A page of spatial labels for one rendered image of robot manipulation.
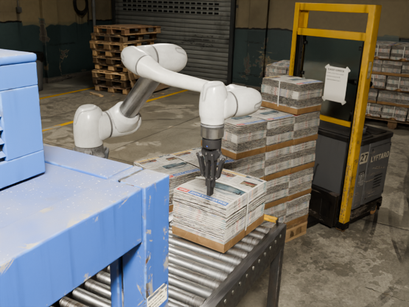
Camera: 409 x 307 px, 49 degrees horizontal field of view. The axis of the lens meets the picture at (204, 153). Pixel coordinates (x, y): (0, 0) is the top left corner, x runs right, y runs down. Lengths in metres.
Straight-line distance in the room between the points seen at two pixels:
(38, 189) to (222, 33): 9.59
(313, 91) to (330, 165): 0.89
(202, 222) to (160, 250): 1.18
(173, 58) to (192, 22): 8.48
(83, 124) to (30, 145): 1.72
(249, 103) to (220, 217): 0.51
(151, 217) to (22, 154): 0.23
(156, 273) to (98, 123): 1.75
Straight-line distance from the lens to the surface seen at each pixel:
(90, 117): 2.48
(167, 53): 2.12
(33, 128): 0.77
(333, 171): 4.12
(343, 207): 3.96
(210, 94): 1.63
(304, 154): 3.57
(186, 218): 2.04
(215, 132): 1.66
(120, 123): 2.53
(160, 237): 0.81
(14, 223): 0.65
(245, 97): 1.73
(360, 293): 3.35
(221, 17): 10.24
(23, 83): 0.75
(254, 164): 3.17
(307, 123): 3.49
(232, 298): 1.84
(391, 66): 7.63
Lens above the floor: 1.83
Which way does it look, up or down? 19 degrees down
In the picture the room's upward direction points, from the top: 2 degrees clockwise
